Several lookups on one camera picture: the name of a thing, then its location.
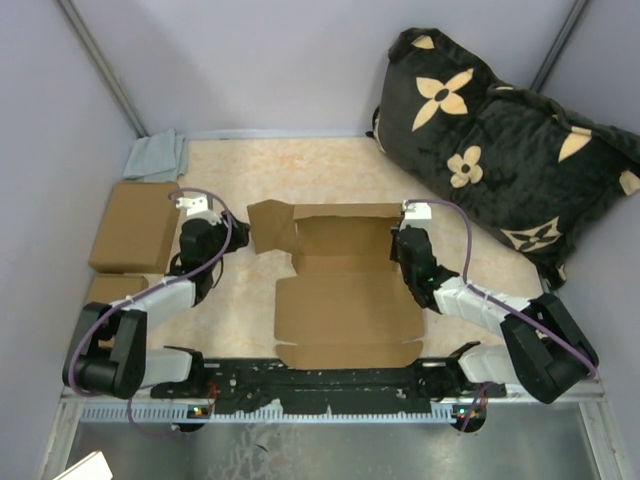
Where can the upper folded cardboard box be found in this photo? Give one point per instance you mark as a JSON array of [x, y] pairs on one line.
[[137, 229]]

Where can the black floral plush cushion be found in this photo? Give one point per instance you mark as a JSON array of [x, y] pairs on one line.
[[533, 174]]

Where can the grey folded cloth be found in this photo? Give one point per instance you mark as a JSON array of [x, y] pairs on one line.
[[159, 158]]

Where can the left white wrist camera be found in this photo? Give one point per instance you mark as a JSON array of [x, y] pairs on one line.
[[198, 208]]

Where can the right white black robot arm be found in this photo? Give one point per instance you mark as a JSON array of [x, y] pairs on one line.
[[544, 350]]

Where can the white object at bottom corner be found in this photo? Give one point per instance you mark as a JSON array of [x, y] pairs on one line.
[[92, 467]]

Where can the brown cardboard box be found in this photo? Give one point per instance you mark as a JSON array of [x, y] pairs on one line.
[[346, 306]]

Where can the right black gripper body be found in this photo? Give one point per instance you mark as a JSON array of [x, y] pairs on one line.
[[394, 255]]

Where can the lower folded cardboard box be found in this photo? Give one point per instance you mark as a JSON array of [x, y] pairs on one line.
[[109, 288]]

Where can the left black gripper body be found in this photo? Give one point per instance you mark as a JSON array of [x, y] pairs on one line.
[[236, 239]]

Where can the folded cardboard box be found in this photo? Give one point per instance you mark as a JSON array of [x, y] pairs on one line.
[[137, 229], [109, 288]]

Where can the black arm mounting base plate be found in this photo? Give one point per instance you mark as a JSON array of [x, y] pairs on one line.
[[248, 384]]

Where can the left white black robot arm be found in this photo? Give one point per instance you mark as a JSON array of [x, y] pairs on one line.
[[108, 353]]

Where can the aluminium frame rail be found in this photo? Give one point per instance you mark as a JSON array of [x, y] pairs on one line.
[[189, 414]]

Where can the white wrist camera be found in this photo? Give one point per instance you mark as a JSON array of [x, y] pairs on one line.
[[198, 208], [415, 214]]

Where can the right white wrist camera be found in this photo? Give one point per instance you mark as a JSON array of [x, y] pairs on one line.
[[415, 214]]

